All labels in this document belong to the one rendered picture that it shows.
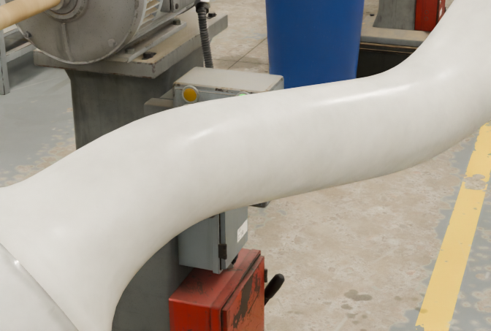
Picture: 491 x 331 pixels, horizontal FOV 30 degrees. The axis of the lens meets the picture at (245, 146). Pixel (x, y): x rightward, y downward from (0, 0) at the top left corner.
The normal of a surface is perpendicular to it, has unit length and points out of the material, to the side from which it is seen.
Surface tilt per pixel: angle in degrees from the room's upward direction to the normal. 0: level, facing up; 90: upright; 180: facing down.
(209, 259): 90
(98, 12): 93
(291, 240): 0
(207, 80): 0
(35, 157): 0
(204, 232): 90
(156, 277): 90
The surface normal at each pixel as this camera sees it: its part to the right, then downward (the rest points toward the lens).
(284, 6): -0.62, 0.36
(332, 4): 0.21, 0.43
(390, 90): 0.47, -0.69
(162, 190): 0.60, -0.08
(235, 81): 0.00, -0.92
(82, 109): -0.33, 0.37
